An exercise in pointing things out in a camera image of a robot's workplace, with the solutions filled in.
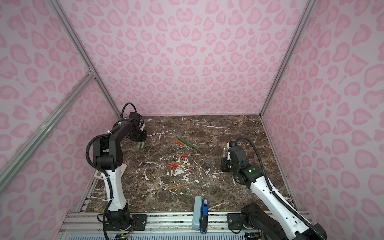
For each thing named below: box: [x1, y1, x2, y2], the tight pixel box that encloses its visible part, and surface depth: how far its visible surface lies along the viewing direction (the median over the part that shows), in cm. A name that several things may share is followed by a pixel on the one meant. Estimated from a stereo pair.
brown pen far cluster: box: [176, 139, 194, 151], surface depth 104 cm
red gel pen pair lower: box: [167, 165, 191, 172], surface depth 94 cm
